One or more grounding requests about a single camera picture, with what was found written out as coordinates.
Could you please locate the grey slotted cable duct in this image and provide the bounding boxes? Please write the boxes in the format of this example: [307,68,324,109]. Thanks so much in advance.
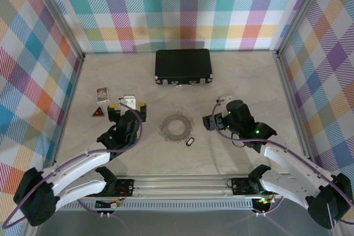
[59,199,255,212]

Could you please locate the small electronics module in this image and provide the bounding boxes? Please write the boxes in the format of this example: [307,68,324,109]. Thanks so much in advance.
[95,197,124,211]
[253,196,275,206]

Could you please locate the aluminium frame floor rail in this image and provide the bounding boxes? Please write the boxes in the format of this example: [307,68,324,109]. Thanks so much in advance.
[273,52,316,166]
[22,55,86,236]

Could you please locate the silver metal chain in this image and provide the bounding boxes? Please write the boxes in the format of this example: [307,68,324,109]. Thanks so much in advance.
[157,111,194,144]

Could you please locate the black hard case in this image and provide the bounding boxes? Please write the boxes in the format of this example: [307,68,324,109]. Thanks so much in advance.
[154,49,214,87]

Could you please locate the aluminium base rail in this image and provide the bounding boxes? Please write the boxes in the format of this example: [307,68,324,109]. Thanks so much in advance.
[66,174,282,200]

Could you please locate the thin black wire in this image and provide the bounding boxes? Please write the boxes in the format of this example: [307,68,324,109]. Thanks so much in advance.
[231,133,246,149]

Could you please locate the small printed card box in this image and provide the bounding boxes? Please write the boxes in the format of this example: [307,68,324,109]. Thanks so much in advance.
[95,87,111,106]

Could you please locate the aluminium frame post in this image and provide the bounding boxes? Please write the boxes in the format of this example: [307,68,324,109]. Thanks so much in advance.
[26,0,85,60]
[275,0,331,57]

